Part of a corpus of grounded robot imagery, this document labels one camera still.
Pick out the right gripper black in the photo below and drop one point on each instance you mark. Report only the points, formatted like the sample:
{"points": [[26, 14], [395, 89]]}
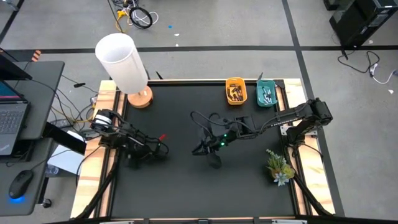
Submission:
{"points": [[220, 138]]}

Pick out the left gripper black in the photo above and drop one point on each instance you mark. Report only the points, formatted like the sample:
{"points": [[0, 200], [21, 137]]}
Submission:
{"points": [[143, 149]]}

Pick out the yellow plastic bin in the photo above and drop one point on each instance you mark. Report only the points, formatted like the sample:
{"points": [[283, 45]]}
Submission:
{"points": [[236, 102]]}

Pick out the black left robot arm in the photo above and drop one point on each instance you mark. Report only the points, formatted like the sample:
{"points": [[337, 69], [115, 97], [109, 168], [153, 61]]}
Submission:
{"points": [[118, 133]]}

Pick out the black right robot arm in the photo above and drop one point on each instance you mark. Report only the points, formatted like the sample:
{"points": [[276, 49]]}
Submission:
{"points": [[289, 118]]}

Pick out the small red tab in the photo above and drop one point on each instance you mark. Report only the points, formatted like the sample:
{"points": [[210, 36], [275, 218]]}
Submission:
{"points": [[162, 137]]}

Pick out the teal plastic bin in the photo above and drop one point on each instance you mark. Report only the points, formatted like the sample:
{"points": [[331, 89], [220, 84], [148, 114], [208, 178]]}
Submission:
{"points": [[259, 93]]}

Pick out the potted green succulent plant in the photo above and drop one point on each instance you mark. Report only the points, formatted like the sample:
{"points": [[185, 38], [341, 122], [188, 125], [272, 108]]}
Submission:
{"points": [[280, 169]]}

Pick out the white shade wooden base lamp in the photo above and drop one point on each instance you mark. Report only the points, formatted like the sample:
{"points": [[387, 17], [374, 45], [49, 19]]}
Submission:
{"points": [[121, 62]]}

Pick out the white box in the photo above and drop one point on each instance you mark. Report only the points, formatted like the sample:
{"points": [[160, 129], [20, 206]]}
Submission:
{"points": [[65, 155]]}

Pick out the small black floor plug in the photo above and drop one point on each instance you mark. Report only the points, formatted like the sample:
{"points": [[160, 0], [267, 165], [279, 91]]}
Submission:
{"points": [[79, 84]]}

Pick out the black desk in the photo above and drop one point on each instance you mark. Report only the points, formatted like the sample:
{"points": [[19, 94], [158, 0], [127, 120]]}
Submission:
{"points": [[40, 87]]}

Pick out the black computer mouse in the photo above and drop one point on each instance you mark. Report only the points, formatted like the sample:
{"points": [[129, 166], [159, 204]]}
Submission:
{"points": [[21, 184]]}

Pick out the black laptop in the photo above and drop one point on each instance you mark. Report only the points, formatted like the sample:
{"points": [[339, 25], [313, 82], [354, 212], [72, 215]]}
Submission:
{"points": [[12, 124]]}

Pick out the orange black striped marker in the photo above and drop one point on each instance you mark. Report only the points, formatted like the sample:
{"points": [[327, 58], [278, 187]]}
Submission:
{"points": [[35, 55]]}

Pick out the black monitor back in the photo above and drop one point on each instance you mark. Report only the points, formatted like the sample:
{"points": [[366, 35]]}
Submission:
{"points": [[12, 70]]}

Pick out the black computer tower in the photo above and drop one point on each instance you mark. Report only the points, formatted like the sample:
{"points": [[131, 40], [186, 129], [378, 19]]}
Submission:
{"points": [[360, 18]]}

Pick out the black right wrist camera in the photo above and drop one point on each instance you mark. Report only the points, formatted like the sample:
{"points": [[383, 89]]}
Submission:
{"points": [[214, 161]]}

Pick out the black diagonal frame strut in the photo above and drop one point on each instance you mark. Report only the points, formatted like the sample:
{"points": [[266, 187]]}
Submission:
{"points": [[311, 196], [96, 193]]}

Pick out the silver metal bracket plate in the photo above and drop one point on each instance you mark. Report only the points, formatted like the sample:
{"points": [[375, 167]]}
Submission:
{"points": [[283, 130]]}

